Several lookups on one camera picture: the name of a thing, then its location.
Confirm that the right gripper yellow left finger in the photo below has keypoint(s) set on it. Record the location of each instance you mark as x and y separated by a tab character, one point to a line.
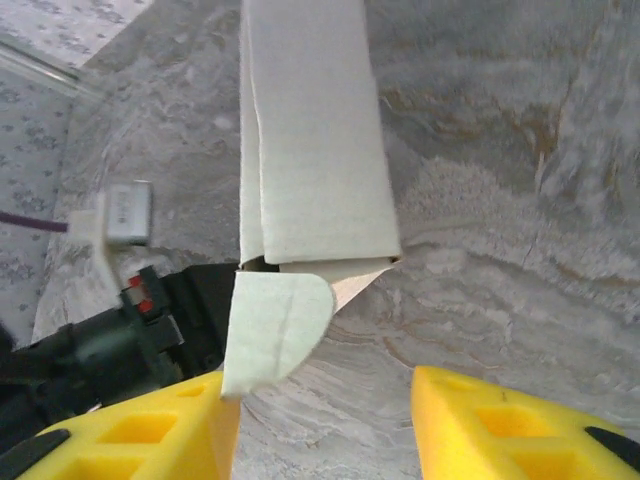
140	440

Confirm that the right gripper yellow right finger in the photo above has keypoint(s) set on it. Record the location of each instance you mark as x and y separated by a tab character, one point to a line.
500	435

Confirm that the white paper box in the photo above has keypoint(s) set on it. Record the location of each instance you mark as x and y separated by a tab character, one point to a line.
315	150

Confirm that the white power adapter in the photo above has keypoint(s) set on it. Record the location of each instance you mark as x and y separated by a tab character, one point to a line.
127	215

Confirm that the left aluminium corner post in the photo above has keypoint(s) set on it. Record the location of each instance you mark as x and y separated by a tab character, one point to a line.
40	65

